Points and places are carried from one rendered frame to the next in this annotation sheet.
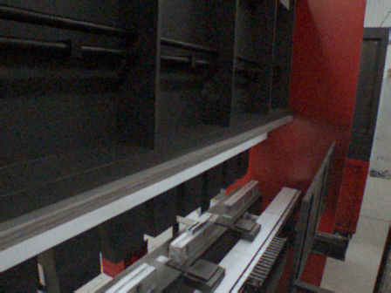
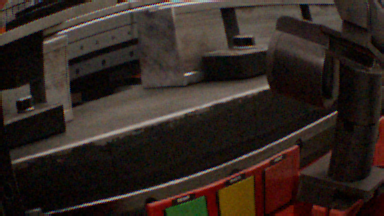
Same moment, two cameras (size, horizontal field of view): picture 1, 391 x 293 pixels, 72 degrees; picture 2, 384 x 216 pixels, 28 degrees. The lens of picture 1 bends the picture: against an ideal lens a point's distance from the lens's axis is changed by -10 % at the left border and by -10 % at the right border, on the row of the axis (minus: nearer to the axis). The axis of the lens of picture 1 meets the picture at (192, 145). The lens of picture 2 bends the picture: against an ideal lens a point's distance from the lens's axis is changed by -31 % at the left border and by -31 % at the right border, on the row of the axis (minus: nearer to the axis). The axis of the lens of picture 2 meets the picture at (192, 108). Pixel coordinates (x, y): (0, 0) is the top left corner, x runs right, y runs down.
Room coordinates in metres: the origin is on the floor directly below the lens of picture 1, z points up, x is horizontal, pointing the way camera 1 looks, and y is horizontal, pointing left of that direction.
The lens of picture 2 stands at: (2.06, 0.40, 1.00)
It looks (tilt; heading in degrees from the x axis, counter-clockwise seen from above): 7 degrees down; 192
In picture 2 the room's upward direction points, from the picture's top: 8 degrees counter-clockwise
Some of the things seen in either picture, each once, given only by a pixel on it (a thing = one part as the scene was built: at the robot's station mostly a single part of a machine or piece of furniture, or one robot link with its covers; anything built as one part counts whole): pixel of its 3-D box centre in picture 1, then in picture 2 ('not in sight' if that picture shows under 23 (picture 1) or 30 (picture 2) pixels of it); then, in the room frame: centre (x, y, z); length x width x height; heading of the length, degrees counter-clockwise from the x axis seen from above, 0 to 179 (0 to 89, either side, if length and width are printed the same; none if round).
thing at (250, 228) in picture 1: (231, 224); not in sight; (1.27, -0.20, 1.01); 0.26 x 0.12 x 0.05; 60
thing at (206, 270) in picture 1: (186, 267); (66, 5); (0.91, 0.00, 1.01); 0.26 x 0.12 x 0.05; 60
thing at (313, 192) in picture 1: (318, 203); not in sight; (1.29, -0.63, 1.12); 1.13 x 0.02 x 0.44; 150
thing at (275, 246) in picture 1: (268, 260); not in sight; (0.96, -0.31, 1.02); 0.37 x 0.06 x 0.04; 150
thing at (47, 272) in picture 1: (70, 255); not in sight; (0.67, 0.32, 1.20); 0.15 x 0.09 x 0.17; 150
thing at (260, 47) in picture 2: not in sight; (291, 52); (0.84, 0.28, 0.89); 0.30 x 0.05 x 0.03; 150
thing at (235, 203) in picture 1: (242, 197); not in sight; (1.82, -0.34, 0.92); 0.50 x 0.06 x 0.10; 150
